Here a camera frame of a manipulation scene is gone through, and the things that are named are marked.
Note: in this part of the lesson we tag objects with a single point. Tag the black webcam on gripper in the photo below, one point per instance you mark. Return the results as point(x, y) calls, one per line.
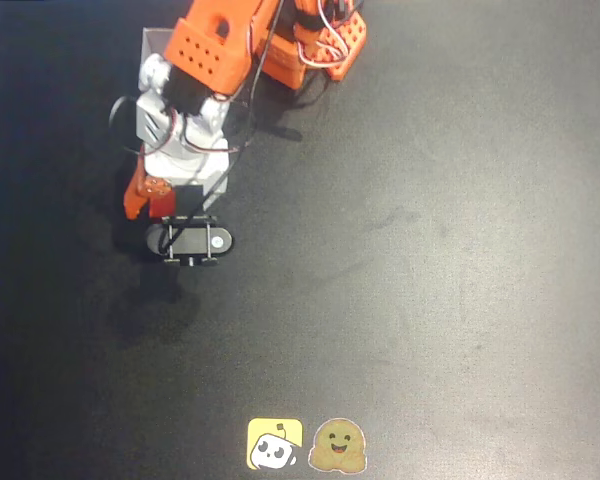
point(190, 240)

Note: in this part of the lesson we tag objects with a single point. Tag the black table mat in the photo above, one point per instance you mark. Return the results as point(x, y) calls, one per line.
point(455, 260)

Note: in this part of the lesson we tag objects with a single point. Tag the yellow robot face sticker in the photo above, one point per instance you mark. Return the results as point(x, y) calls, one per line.
point(274, 444)

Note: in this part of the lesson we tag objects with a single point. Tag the white cardboard box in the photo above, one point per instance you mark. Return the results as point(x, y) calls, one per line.
point(152, 45)

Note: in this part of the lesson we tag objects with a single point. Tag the hugging face emoji sticker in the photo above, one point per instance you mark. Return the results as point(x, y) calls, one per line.
point(338, 445)

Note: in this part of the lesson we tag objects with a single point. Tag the orange and white robot arm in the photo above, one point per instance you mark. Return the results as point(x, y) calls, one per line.
point(205, 55)

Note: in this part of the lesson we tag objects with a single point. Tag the red cube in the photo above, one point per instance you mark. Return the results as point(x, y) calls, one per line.
point(163, 206)

